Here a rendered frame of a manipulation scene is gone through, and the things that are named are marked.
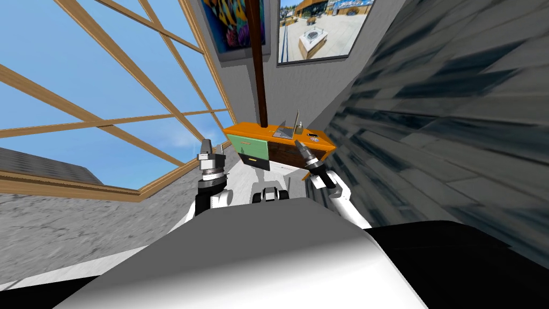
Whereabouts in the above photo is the wooden framed window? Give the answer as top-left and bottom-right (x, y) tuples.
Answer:
(0, 0), (239, 204)

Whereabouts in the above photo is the dark brown wooden post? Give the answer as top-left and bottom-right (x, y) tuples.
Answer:
(244, 0), (270, 128)

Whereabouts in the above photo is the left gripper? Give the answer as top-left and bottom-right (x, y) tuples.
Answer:
(197, 138), (227, 172)

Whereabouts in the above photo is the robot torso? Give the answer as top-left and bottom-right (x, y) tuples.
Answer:
(52, 186), (429, 309)

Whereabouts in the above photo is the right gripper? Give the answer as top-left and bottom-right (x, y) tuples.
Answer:
(294, 139), (322, 170)

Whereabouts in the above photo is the patio photo picture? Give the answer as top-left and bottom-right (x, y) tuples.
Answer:
(276, 0), (376, 67)

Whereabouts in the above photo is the colourful fish picture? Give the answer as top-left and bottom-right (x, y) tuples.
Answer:
(200, 0), (272, 66)

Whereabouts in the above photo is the orange desk with green drawer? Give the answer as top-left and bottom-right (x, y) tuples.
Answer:
(222, 109), (338, 181)

